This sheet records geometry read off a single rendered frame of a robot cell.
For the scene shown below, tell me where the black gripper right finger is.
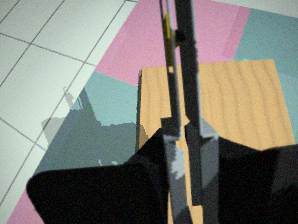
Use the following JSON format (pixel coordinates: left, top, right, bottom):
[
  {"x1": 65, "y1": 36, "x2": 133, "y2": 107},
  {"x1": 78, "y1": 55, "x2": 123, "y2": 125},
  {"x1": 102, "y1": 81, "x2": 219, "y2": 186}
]
[{"x1": 218, "y1": 136, "x2": 298, "y2": 224}]

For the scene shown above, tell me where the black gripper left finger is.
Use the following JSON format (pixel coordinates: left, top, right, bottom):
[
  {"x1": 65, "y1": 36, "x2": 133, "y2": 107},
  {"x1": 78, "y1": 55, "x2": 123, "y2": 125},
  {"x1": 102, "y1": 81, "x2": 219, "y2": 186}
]
[{"x1": 26, "y1": 128, "x2": 169, "y2": 224}]

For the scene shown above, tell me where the wooden board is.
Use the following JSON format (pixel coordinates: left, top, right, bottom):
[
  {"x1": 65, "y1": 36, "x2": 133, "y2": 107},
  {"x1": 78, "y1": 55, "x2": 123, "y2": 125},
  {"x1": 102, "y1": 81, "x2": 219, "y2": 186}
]
[{"x1": 138, "y1": 59, "x2": 295, "y2": 224}]

